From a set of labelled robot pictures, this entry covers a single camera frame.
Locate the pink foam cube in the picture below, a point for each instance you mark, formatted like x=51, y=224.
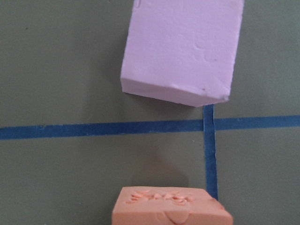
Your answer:
x=182, y=51

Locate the orange foam cube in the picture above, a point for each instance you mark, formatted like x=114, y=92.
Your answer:
x=142, y=205

